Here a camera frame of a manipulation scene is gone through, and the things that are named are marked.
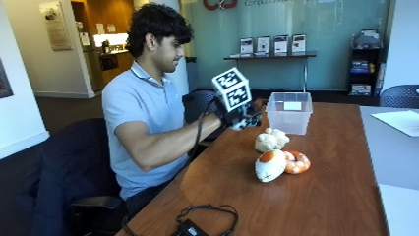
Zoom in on white cauliflower soft toy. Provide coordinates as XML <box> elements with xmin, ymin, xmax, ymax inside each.
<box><xmin>254</xmin><ymin>127</ymin><xmax>291</xmax><ymax>153</ymax></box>

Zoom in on clear plastic storage bin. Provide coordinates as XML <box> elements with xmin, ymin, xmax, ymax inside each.
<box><xmin>264</xmin><ymin>91</ymin><xmax>314</xmax><ymax>136</ymax></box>

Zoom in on white cube with black markers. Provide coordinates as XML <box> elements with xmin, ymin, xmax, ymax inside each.
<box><xmin>210</xmin><ymin>67</ymin><xmax>254</xmax><ymax>113</ymax></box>

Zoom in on dark perforated chair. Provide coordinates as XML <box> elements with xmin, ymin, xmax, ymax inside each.
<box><xmin>181</xmin><ymin>89</ymin><xmax>228</xmax><ymax>146</ymax></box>

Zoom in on fried egg soft toy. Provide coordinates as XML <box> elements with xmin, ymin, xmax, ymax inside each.
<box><xmin>254</xmin><ymin>148</ymin><xmax>288</xmax><ymax>183</ymax></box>

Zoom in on orange shrimp soft toy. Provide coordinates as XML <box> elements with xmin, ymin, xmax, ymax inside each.
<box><xmin>282</xmin><ymin>149</ymin><xmax>311</xmax><ymax>175</ymax></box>

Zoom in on dark console table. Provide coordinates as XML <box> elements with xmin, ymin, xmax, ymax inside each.
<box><xmin>222</xmin><ymin>51</ymin><xmax>318</xmax><ymax>93</ymax></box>

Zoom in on framed brochure display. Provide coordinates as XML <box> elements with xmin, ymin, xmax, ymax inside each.
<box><xmin>255</xmin><ymin>35</ymin><xmax>272</xmax><ymax>55</ymax></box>
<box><xmin>272</xmin><ymin>34</ymin><xmax>290</xmax><ymax>54</ymax></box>
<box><xmin>291</xmin><ymin>33</ymin><xmax>307</xmax><ymax>54</ymax></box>
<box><xmin>238</xmin><ymin>36</ymin><xmax>254</xmax><ymax>55</ymax></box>

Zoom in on the person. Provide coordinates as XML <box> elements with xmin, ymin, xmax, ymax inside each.
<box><xmin>101</xmin><ymin>2</ymin><xmax>227</xmax><ymax>217</ymax></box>

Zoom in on black magazine rack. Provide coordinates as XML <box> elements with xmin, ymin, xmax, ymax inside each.
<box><xmin>347</xmin><ymin>29</ymin><xmax>384</xmax><ymax>97</ymax></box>

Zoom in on white paper sheet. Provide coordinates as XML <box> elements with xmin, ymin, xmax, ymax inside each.
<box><xmin>369</xmin><ymin>109</ymin><xmax>419</xmax><ymax>138</ymax></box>

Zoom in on black power adapter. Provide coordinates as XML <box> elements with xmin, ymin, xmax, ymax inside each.
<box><xmin>174</xmin><ymin>218</ymin><xmax>210</xmax><ymax>236</ymax></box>

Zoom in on blue-grey perforated chair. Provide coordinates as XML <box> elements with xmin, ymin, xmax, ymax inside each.
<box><xmin>377</xmin><ymin>84</ymin><xmax>419</xmax><ymax>110</ymax></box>

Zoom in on black office chair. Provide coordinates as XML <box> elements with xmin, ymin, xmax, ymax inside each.
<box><xmin>30</xmin><ymin>117</ymin><xmax>127</xmax><ymax>236</ymax></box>

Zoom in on glove cable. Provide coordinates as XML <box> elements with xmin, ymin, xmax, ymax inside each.
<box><xmin>186</xmin><ymin>97</ymin><xmax>219</xmax><ymax>158</ymax></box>

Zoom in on black cable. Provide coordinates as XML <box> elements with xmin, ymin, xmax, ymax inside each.
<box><xmin>121</xmin><ymin>204</ymin><xmax>239</xmax><ymax>236</ymax></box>

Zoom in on wall poster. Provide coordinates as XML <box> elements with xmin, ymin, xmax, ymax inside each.
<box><xmin>38</xmin><ymin>1</ymin><xmax>73</xmax><ymax>52</ymax></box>

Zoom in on dark framed wall picture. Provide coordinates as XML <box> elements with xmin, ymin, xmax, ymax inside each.
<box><xmin>0</xmin><ymin>58</ymin><xmax>14</xmax><ymax>100</ymax></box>

